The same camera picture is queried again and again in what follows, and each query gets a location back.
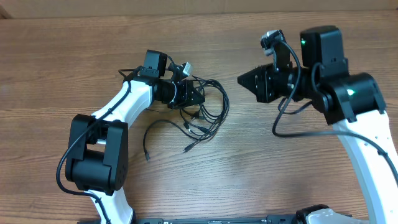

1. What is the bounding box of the black USB cable bundle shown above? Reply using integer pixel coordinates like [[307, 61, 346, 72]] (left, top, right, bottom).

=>
[[142, 75, 230, 162]]

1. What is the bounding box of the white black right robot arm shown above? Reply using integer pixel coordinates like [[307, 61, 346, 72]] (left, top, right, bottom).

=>
[[237, 26, 397, 223]]

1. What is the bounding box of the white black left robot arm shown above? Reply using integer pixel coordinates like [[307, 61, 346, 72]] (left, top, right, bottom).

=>
[[55, 50, 205, 223]]

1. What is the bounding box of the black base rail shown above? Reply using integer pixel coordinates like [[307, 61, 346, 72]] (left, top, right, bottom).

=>
[[134, 215, 302, 224]]

